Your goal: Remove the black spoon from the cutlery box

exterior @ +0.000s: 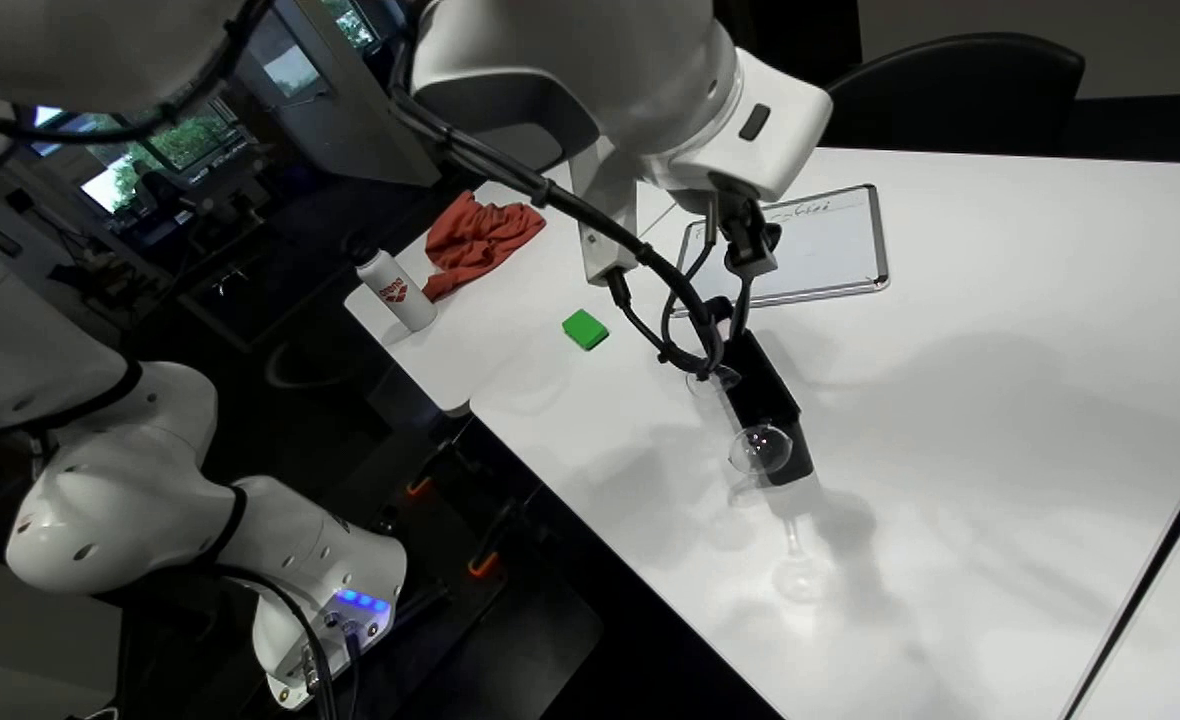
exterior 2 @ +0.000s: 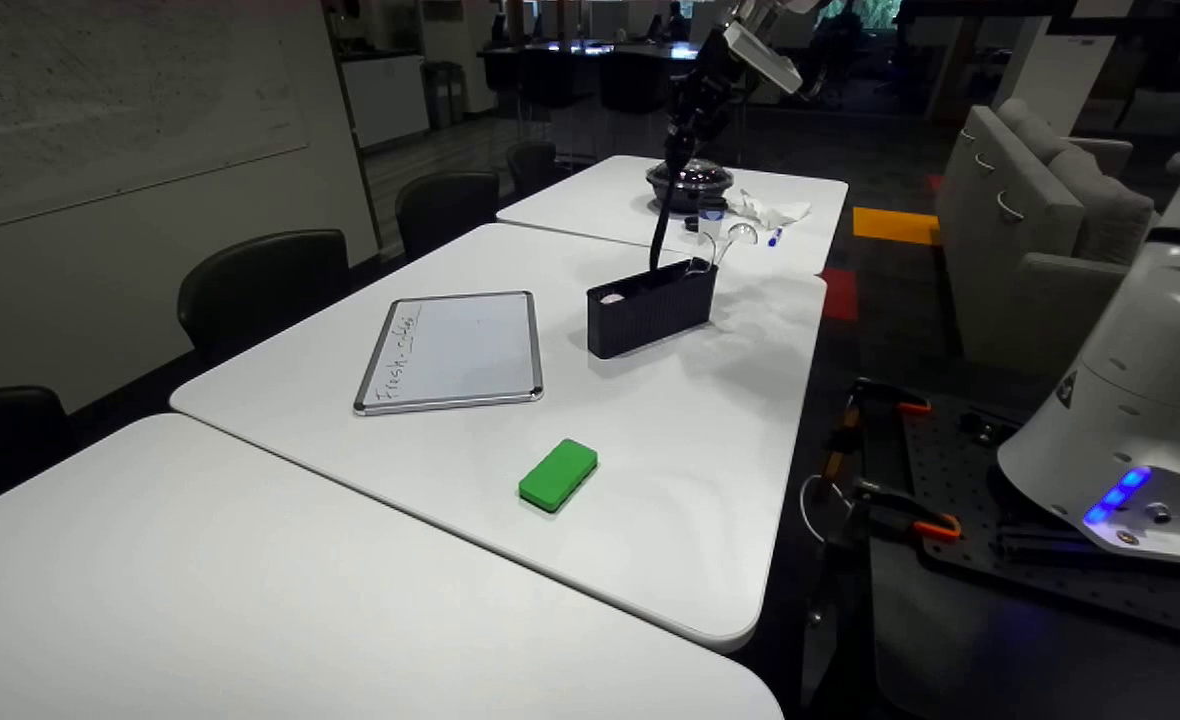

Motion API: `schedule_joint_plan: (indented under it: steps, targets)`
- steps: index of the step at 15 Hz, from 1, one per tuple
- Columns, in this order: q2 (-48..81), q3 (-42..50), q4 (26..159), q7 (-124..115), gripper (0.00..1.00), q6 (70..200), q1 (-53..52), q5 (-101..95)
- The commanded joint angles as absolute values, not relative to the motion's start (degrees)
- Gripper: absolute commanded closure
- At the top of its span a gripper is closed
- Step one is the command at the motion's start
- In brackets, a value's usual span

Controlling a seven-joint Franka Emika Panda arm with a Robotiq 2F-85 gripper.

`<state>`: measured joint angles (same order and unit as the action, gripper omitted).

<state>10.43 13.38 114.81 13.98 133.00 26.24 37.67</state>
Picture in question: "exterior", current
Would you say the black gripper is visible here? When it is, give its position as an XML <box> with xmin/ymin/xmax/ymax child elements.
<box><xmin>713</xmin><ymin>177</ymin><xmax>786</xmax><ymax>281</ymax></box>

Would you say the green block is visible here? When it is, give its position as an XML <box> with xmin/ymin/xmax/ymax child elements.
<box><xmin>559</xmin><ymin>303</ymin><xmax>618</xmax><ymax>357</ymax></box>

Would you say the clear plastic container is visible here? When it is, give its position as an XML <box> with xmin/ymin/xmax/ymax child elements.
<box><xmin>680</xmin><ymin>357</ymin><xmax>769</xmax><ymax>496</ymax></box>

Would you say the black office chair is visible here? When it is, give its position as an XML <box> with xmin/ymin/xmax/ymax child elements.
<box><xmin>822</xmin><ymin>30</ymin><xmax>1087</xmax><ymax>152</ymax></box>

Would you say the red cloth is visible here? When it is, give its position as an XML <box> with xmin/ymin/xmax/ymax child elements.
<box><xmin>420</xmin><ymin>188</ymin><xmax>550</xmax><ymax>303</ymax></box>

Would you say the clear glass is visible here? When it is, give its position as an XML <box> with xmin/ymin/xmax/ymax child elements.
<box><xmin>769</xmin><ymin>514</ymin><xmax>828</xmax><ymax>607</ymax></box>

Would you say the white bottle with red print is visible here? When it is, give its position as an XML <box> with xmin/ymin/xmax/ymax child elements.
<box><xmin>354</xmin><ymin>250</ymin><xmax>440</xmax><ymax>335</ymax></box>

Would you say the orange and black clamp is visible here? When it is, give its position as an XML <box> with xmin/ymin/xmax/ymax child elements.
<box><xmin>461</xmin><ymin>542</ymin><xmax>509</xmax><ymax>588</ymax></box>
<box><xmin>396</xmin><ymin>465</ymin><xmax>446</xmax><ymax>514</ymax></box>

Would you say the computer monitor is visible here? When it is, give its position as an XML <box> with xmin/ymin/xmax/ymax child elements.
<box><xmin>78</xmin><ymin>96</ymin><xmax>265</xmax><ymax>216</ymax></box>

